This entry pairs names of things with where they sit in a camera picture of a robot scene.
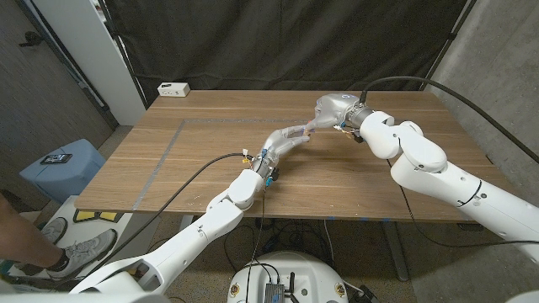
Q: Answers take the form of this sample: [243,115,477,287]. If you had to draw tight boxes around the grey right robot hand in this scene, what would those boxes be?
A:
[306,93,375,130]

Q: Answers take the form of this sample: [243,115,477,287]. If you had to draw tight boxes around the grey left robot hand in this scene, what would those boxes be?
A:
[252,125,312,178]

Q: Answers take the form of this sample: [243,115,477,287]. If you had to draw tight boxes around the black backdrop curtain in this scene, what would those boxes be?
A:
[103,0,479,96]

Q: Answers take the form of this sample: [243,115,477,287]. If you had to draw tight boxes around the white power strip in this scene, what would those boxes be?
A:
[157,82,191,98]

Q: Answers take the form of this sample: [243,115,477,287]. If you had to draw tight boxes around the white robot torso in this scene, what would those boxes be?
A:
[227,251,350,303]

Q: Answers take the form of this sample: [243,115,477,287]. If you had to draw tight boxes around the black backdrop stand pole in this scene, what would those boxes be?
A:
[97,0,149,110]
[419,0,479,92]

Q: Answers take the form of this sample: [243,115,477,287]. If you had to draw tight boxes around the grey table leg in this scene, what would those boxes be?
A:
[381,221,410,282]

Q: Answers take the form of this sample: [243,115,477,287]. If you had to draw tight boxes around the white pillar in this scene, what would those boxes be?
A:
[31,0,147,126]

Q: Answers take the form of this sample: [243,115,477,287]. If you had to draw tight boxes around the grey sneaker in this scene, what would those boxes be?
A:
[45,229,118,279]
[40,216,68,247]

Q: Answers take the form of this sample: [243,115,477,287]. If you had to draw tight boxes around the blue stool with phone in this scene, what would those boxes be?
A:
[19,139,106,203]

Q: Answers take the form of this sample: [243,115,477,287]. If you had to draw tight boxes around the black phone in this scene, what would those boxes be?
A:
[40,153,73,165]

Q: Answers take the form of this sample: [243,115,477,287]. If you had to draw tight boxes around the person's bare leg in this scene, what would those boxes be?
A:
[0,194,71,273]

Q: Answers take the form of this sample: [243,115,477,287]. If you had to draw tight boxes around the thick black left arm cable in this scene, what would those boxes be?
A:
[54,151,252,291]

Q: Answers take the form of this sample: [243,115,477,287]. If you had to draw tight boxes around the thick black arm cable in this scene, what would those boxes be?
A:
[359,76,539,164]
[54,151,252,291]

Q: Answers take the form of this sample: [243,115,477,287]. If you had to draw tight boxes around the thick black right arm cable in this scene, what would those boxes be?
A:
[359,76,539,164]

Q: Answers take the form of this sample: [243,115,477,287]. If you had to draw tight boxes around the black floor cables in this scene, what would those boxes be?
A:
[222,217,334,273]

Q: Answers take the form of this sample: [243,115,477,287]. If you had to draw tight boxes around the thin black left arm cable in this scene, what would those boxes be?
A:
[244,185,266,303]

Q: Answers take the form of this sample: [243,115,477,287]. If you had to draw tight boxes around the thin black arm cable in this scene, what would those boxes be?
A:
[244,185,266,303]
[386,157,539,248]

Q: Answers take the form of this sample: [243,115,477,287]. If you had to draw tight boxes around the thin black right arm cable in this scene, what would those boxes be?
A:
[386,157,539,248]

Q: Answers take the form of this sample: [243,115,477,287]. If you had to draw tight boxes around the black wall rail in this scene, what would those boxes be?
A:
[15,0,120,130]

